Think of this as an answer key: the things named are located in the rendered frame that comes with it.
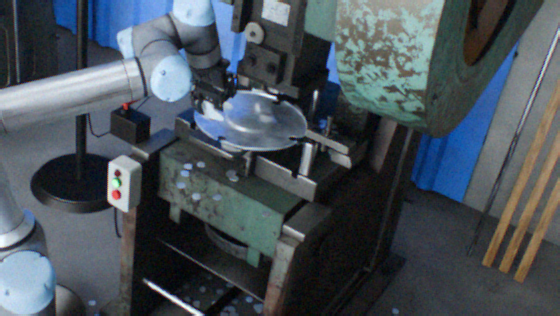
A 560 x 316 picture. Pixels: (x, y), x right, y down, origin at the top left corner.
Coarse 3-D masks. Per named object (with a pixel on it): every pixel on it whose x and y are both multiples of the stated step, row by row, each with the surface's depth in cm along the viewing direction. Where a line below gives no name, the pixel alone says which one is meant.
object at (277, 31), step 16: (256, 0) 167; (272, 0) 164; (288, 0) 162; (256, 16) 169; (272, 16) 166; (288, 16) 163; (256, 32) 169; (272, 32) 168; (288, 32) 165; (256, 48) 169; (272, 48) 168; (288, 48) 167; (256, 64) 170; (272, 64) 167; (288, 64) 168; (304, 64) 172; (272, 80) 169; (288, 80) 170
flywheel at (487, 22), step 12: (480, 0) 159; (492, 0) 165; (504, 0) 164; (468, 12) 158; (480, 12) 164; (492, 12) 164; (504, 12) 166; (468, 24) 159; (480, 24) 163; (492, 24) 163; (468, 36) 162; (480, 36) 162; (492, 36) 165; (468, 48) 160; (480, 48) 161; (468, 60) 158
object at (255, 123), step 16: (240, 96) 186; (256, 96) 187; (272, 96) 187; (224, 112) 178; (240, 112) 178; (256, 112) 179; (272, 112) 181; (288, 112) 182; (208, 128) 170; (224, 128) 171; (240, 128) 171; (256, 128) 172; (272, 128) 174; (288, 128) 175; (304, 128) 175; (240, 144) 166; (256, 144) 166; (272, 144) 167; (288, 144) 167
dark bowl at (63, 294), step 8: (56, 288) 217; (64, 288) 217; (56, 296) 217; (64, 296) 216; (72, 296) 215; (56, 304) 216; (64, 304) 215; (72, 304) 214; (80, 304) 212; (56, 312) 215; (64, 312) 214; (72, 312) 213; (80, 312) 210
